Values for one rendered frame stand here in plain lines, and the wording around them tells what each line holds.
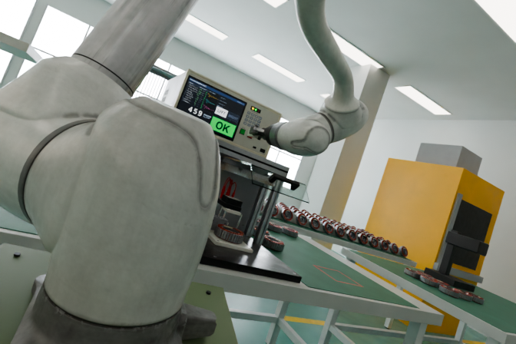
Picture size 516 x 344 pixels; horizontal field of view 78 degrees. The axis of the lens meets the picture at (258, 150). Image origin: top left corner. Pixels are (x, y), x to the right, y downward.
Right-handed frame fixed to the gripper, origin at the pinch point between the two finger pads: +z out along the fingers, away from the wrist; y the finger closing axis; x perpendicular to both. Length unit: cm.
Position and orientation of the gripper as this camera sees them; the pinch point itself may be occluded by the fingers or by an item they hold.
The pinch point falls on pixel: (253, 133)
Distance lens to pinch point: 122.1
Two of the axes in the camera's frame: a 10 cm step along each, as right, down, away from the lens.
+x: 3.5, -9.4, 0.8
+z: -4.4, -0.9, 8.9
